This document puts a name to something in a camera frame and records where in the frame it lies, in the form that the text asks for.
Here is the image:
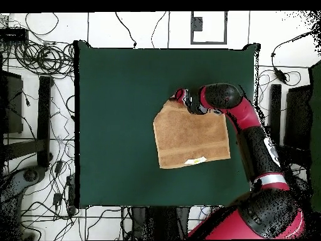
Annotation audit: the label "tan terry towel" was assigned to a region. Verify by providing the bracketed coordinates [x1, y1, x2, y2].
[152, 98, 231, 169]

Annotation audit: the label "black flat panel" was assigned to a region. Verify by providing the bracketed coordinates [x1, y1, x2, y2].
[284, 84, 313, 151]

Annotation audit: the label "dark green table cloth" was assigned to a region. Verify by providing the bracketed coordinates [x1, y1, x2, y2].
[73, 40, 260, 209]

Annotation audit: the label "small dark grey square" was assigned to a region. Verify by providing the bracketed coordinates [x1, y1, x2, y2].
[191, 16, 203, 32]

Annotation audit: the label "black upright bar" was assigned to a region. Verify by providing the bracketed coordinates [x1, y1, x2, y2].
[266, 83, 282, 146]
[36, 75, 54, 168]

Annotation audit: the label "black horizontal beam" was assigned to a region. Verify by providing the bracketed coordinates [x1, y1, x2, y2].
[2, 139, 47, 161]
[278, 145, 312, 168]

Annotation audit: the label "dark green cloth cover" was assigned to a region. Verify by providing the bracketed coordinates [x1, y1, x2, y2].
[307, 59, 321, 213]

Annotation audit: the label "black power strip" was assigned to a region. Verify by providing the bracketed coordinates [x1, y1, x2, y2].
[66, 175, 79, 217]

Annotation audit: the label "black square cabinet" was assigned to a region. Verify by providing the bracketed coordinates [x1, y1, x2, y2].
[0, 70, 24, 135]

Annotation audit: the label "dark grey stand base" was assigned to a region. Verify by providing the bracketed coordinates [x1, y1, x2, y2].
[0, 166, 47, 204]

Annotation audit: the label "grey square frame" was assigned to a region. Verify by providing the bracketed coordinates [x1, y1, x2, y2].
[190, 11, 228, 45]

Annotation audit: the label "black cable with plug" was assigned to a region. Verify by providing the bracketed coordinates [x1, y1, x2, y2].
[115, 11, 138, 48]

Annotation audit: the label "black cable with adapter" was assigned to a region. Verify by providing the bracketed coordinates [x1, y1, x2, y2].
[270, 29, 317, 85]

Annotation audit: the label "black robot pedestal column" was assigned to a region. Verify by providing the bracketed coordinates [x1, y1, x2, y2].
[130, 206, 191, 240]

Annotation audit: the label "coiled black cables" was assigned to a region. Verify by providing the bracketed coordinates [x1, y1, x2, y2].
[13, 41, 75, 77]

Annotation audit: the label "black switch box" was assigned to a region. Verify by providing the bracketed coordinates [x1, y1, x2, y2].
[0, 27, 29, 43]

